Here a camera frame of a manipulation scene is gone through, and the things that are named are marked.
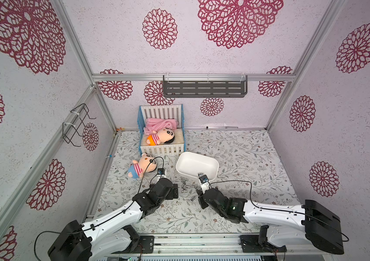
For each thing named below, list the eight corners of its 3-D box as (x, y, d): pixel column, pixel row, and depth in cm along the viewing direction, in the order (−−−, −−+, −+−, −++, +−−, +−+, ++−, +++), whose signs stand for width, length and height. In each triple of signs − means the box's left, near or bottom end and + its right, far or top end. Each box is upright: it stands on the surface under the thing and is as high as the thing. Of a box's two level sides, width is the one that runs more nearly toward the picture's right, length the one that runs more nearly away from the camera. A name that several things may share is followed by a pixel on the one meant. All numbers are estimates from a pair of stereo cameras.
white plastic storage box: (172, 171, 101) (171, 165, 96) (180, 154, 109) (180, 148, 105) (214, 184, 95) (215, 179, 91) (219, 165, 104) (220, 160, 99)
